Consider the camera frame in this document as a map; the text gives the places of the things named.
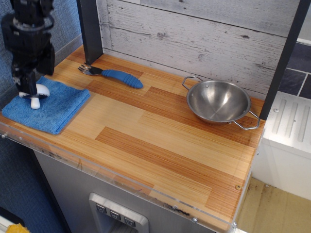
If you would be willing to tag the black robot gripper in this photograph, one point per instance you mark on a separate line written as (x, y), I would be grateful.
(31, 48)

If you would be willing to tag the white toy mushroom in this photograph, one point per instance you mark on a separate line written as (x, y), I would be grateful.
(42, 92)

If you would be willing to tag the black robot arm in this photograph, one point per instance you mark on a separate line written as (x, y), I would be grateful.
(32, 11)

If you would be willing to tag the blue folded cloth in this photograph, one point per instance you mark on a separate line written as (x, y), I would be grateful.
(55, 111)

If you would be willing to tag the silver dispenser button panel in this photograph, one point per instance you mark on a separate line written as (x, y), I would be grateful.
(111, 217)

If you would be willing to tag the yellow object bottom left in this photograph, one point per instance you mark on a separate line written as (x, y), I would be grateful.
(17, 228)

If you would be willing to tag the white toy sink unit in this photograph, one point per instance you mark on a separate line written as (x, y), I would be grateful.
(284, 153)

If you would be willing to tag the blue-handled metal spork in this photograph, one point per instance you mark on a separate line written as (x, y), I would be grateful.
(124, 77)

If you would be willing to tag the dark left shelf post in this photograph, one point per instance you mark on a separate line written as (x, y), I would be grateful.
(90, 29)

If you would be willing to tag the dark shelf post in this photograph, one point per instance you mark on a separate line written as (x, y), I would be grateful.
(90, 29)
(285, 56)

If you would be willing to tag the small steel two-handled pan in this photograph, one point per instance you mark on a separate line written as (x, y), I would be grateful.
(219, 102)

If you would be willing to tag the dark right shelf post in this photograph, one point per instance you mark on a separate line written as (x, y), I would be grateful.
(285, 56)

